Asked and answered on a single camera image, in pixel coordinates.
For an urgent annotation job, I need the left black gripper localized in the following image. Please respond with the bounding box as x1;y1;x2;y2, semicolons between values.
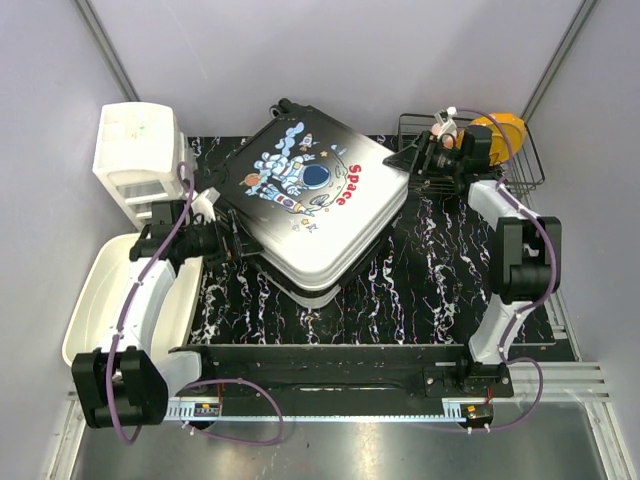
180;209;265;265

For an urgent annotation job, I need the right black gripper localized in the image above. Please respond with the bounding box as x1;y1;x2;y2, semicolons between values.
381;132;463;181

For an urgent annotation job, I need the black white space suitcase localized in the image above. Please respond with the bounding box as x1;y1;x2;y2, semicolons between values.
211;98;409;309

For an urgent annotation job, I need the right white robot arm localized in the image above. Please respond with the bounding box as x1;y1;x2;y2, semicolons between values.
410;123;562;397

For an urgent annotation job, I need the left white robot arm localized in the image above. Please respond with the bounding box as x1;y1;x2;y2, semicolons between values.
71;144;409;430

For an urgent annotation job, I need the pink plastic cup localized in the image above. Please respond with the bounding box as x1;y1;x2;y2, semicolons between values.
431;123;457;149

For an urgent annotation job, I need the yellow round plate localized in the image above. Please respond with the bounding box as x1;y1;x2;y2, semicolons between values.
470;113;527;167

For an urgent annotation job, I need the white plastic basin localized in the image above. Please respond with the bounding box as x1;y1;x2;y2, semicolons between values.
61;233;203;365

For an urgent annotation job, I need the white drawer organizer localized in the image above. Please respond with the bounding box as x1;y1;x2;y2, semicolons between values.
92;102;197;230

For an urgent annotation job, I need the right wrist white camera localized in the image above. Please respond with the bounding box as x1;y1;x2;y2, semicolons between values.
432;106;457;136

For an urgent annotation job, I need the wrist white camera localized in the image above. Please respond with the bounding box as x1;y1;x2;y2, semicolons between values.
432;106;457;136
191;188;220;224

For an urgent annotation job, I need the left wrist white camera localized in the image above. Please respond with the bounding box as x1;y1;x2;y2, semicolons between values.
191;188;220;224

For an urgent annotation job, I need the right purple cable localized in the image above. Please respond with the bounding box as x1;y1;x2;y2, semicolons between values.
452;107;557;432

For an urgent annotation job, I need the purple cable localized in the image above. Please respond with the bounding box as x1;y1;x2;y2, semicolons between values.
110;160;285;446
452;107;557;432

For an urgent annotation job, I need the black wire dish rack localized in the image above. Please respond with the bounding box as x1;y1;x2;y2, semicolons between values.
397;113;546;200

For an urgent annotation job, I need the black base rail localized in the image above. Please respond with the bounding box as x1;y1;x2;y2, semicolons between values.
172;344;514;400

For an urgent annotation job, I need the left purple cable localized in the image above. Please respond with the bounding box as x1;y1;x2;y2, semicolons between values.
110;160;285;446

